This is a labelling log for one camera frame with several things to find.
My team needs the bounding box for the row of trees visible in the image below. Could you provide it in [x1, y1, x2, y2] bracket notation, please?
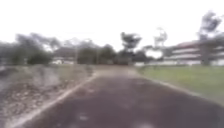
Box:
[0, 31, 158, 66]

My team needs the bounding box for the dark brick path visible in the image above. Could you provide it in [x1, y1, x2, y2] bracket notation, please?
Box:
[13, 66, 224, 128]

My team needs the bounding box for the small white building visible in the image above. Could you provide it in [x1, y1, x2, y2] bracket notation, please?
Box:
[49, 56, 78, 66]

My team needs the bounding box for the slender tree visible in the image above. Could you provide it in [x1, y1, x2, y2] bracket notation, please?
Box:
[153, 27, 170, 58]

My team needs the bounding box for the pale kerb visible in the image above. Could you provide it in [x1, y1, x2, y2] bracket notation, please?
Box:
[5, 71, 100, 128]

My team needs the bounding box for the long multi-storey building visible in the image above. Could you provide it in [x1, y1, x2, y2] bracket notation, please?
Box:
[146, 39, 224, 67]

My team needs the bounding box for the grass field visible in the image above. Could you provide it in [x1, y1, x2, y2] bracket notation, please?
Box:
[136, 64, 224, 106]

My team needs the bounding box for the leaf-littered ground strip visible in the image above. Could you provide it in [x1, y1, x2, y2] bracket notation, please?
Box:
[0, 63, 96, 128]

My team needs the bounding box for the tall tree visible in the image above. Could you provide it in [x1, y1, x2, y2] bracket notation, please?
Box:
[196, 9, 224, 67]

